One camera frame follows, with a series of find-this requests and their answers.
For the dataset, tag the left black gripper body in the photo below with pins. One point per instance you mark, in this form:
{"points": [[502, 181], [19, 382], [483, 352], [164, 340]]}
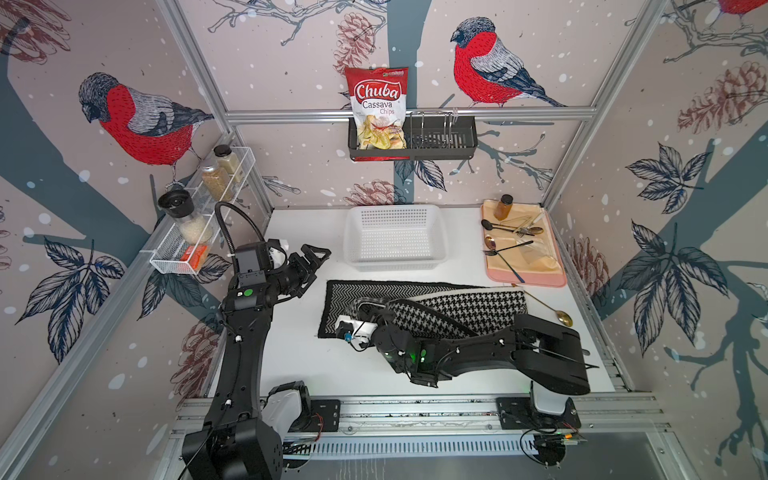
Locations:
{"points": [[285, 278]]}

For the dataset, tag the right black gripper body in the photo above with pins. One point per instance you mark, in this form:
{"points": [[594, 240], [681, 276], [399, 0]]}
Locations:
{"points": [[383, 325]]}

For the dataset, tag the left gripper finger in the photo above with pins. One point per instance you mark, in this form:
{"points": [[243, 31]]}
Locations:
{"points": [[309, 257], [304, 279]]}

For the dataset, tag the black white houndstooth scarf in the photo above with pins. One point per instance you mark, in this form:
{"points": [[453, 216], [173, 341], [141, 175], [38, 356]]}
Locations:
{"points": [[432, 306]]}

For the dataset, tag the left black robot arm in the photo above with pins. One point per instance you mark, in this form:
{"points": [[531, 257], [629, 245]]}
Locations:
{"points": [[241, 438]]}

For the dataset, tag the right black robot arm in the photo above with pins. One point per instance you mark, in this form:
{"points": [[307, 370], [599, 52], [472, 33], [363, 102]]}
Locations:
{"points": [[429, 346]]}

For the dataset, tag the white perforated plastic basket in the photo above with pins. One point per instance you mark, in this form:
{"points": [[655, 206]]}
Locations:
{"points": [[395, 237]]}

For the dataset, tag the small orange box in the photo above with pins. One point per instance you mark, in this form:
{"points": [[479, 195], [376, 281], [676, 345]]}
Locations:
{"points": [[194, 257]]}

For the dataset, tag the brown spice jar middle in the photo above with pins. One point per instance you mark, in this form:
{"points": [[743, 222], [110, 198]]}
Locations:
{"points": [[219, 183]]}

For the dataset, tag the black lid spice jar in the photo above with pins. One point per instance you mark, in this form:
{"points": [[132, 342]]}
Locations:
{"points": [[192, 225]]}

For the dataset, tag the tan spice jar rear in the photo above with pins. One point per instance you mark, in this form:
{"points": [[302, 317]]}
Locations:
{"points": [[229, 161]]}

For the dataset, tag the copper spoon on tray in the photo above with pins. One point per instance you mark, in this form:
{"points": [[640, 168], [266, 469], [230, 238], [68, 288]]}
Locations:
{"points": [[493, 249]]}

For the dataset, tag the black spoon on tray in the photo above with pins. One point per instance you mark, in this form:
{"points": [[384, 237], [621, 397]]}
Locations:
{"points": [[489, 226]]}

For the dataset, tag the pink plastic tray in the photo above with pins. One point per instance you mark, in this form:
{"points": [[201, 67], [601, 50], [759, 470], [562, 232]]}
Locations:
{"points": [[504, 275]]}

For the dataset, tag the beige cutting board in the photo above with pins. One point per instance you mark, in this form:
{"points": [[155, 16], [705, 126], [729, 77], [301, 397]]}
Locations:
{"points": [[522, 239]]}

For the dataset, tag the amber bottle on tray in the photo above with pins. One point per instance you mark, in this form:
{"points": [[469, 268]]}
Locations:
{"points": [[503, 207]]}

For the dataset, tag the gold spoon on table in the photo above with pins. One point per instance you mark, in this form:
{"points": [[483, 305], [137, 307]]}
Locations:
{"points": [[558, 315]]}

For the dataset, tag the red cassava chips bag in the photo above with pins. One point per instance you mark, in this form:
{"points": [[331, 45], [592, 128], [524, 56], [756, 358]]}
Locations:
{"points": [[378, 100]]}

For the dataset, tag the clear acrylic wall shelf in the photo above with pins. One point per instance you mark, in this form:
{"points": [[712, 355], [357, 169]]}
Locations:
{"points": [[166, 257]]}

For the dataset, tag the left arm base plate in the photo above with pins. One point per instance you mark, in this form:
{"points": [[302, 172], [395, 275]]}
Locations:
{"points": [[322, 415]]}

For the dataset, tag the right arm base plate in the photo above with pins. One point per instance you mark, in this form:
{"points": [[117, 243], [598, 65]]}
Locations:
{"points": [[518, 413]]}

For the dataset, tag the black wire wall rack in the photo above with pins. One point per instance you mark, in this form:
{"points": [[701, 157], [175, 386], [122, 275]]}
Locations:
{"points": [[447, 137]]}

